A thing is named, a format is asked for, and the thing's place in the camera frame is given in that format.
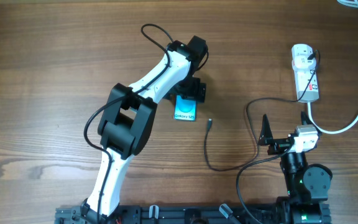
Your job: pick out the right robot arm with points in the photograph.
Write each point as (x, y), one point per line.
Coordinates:
(307, 184)

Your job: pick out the white charger plug adapter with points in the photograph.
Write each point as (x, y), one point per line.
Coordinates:
(303, 62)

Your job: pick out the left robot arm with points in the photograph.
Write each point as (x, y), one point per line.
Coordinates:
(128, 116)

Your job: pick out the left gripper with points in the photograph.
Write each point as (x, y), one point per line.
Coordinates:
(197, 91)

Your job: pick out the blue-screen Galaxy smartphone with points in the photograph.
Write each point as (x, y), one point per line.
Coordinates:
(185, 110)

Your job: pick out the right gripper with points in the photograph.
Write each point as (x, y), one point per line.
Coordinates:
(278, 145)

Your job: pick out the white power strip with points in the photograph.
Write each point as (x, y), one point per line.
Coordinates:
(306, 84)

